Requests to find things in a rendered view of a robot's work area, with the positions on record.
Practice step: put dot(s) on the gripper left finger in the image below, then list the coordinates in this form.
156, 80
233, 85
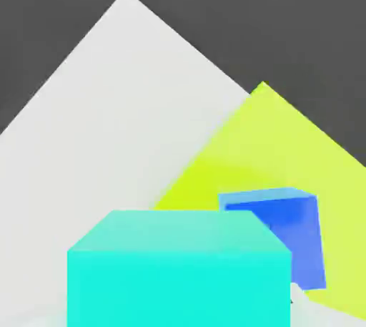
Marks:
54, 321

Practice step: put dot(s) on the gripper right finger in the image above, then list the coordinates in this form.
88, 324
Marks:
298, 307

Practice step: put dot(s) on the small cyan cube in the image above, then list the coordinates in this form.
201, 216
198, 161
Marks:
177, 281

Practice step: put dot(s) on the small blue cube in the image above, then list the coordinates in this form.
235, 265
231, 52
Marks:
300, 235

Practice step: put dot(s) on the large yellow-green box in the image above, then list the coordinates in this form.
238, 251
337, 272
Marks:
274, 143

